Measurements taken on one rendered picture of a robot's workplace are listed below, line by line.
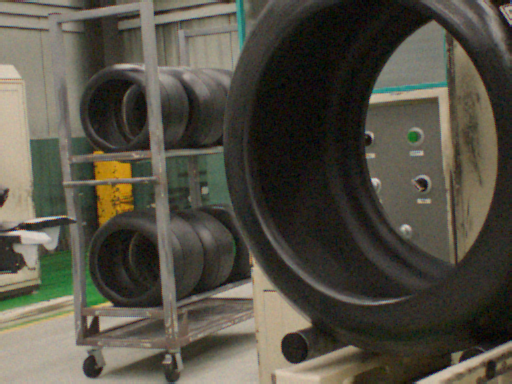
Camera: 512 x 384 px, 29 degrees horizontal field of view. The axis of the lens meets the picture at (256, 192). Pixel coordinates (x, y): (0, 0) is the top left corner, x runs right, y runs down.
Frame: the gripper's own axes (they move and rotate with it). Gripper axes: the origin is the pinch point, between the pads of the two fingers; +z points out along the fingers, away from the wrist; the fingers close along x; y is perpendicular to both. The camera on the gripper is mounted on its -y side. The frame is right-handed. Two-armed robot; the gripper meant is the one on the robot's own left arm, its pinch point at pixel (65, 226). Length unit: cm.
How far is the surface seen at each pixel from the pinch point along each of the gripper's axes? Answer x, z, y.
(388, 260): 15, 56, 6
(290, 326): -48, 34, 37
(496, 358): 89, 63, -5
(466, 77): 7, 70, -21
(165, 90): -332, -44, 4
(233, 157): 29.5, 35.0, -14.8
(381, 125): -45, 58, -8
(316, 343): 36, 45, 11
